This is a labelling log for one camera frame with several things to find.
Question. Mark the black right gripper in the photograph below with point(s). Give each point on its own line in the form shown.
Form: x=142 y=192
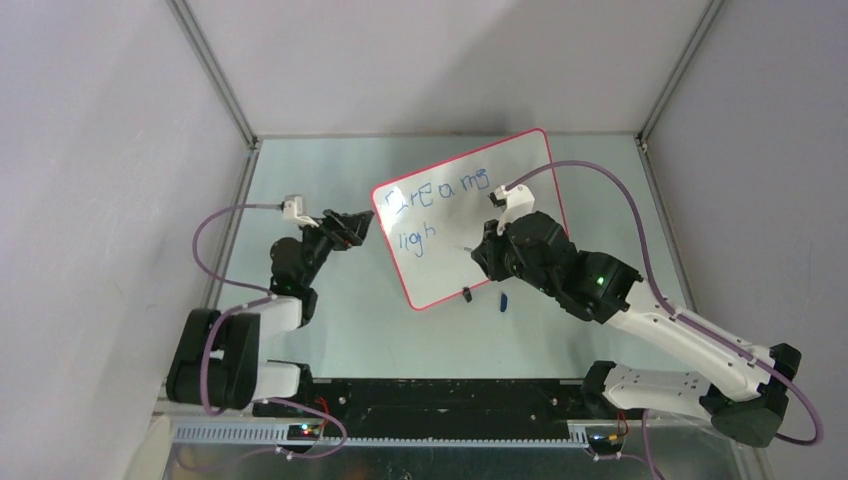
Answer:
x=487 y=253

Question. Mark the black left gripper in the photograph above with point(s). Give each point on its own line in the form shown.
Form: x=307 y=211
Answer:
x=344 y=230

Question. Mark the pink-framed whiteboard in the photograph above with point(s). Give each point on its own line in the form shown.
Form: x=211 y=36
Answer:
x=426 y=214

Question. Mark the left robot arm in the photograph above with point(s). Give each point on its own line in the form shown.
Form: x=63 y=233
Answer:
x=223 y=358

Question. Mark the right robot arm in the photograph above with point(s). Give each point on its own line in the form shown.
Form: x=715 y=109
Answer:
x=738 y=387

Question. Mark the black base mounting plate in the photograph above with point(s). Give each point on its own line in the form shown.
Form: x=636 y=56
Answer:
x=458 y=409

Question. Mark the right controller board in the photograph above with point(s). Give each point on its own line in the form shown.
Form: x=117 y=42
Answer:
x=605 y=447

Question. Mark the controller board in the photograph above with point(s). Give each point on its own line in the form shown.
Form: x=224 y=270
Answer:
x=605 y=447
x=304 y=432

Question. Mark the left controller board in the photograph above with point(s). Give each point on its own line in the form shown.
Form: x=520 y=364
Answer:
x=304 y=432

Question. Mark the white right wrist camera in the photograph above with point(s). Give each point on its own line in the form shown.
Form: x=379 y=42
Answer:
x=515 y=203

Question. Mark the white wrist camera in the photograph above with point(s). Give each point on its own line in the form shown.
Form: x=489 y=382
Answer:
x=515 y=203
x=294 y=212

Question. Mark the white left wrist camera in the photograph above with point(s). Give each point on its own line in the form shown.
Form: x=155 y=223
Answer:
x=294 y=212

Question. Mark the aluminium frame rail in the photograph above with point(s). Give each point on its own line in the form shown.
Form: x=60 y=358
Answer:
x=264 y=426

